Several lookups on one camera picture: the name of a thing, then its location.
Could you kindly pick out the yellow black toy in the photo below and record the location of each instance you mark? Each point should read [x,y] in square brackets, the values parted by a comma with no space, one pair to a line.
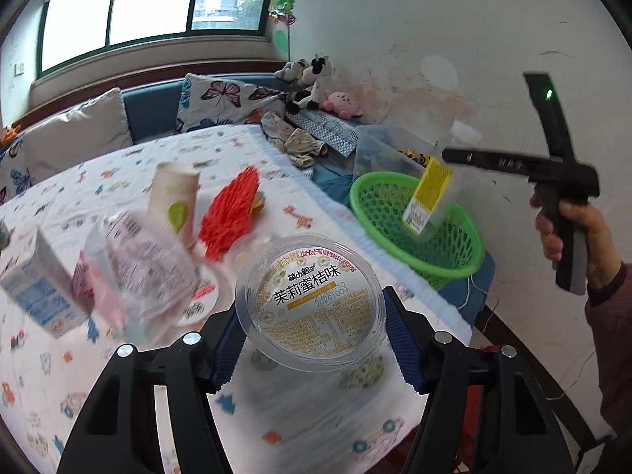
[414,155]

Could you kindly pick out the large butterfly print pillow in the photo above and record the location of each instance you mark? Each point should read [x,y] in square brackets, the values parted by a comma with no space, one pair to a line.
[217,98]

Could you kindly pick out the white paper cup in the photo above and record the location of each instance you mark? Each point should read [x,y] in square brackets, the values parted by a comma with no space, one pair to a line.
[170,192]

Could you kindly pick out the clear round plastic container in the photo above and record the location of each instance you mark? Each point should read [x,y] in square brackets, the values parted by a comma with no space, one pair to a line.
[306,306]

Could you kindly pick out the small butterfly print pillow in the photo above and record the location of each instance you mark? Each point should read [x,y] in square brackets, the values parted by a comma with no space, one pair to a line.
[12,168]

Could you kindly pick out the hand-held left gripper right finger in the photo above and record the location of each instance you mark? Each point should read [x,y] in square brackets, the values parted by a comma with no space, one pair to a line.
[402,335]

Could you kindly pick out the printed blanket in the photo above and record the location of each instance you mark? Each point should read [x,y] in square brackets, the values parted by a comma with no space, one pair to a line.
[296,429]

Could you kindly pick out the clear plastic storage box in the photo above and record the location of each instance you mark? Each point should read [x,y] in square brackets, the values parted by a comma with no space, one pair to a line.
[380,148]

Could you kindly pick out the black and white cow plush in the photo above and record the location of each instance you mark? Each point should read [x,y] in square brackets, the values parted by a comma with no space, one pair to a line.
[311,84]

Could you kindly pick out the grey dog plush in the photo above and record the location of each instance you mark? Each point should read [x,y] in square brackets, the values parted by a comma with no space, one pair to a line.
[291,70]

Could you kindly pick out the blue and white patterned cloth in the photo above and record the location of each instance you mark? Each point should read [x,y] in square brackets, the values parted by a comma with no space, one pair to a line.
[331,131]

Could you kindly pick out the pink plastic snack wrapper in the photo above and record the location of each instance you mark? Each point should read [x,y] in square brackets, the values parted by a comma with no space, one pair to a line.
[143,266]

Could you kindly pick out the wall socket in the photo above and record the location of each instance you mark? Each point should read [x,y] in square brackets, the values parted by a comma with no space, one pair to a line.
[18,69]

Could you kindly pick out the person's right hand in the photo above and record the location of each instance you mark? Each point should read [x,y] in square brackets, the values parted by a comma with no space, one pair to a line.
[600,242]

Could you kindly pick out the grey pillow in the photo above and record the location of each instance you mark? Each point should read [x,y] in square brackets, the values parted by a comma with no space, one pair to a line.
[74,133]

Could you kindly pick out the person's right forearm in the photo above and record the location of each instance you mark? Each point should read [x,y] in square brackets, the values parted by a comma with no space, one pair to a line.
[612,335]

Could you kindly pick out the green plastic basket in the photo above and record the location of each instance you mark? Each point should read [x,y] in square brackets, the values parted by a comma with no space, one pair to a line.
[375,192]

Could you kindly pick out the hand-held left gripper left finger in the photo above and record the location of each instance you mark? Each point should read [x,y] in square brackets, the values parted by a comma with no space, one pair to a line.
[229,350]

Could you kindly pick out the yellow snack box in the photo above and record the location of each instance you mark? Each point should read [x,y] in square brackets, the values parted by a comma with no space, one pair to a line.
[429,187]

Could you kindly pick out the orange toy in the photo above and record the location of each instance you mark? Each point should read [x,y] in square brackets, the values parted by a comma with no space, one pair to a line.
[9,134]

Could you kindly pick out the green heart wall decoration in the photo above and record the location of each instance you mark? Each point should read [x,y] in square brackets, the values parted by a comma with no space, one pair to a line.
[281,39]

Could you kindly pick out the beige printed garment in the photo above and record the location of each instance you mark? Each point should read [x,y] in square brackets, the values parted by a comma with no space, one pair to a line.
[301,143]

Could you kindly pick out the green framed window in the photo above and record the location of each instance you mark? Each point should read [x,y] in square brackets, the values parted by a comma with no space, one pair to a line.
[148,5]

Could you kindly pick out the white and blue carton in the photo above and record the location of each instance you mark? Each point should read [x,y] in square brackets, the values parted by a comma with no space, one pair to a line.
[39,286]

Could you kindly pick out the pink round plush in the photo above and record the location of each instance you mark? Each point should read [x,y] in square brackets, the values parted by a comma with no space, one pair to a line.
[340,103]

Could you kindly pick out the colourful pinwheel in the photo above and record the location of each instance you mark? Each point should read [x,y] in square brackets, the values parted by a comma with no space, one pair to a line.
[281,10]

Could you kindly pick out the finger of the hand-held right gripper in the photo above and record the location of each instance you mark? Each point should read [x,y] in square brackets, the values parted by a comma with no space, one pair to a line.
[489,159]

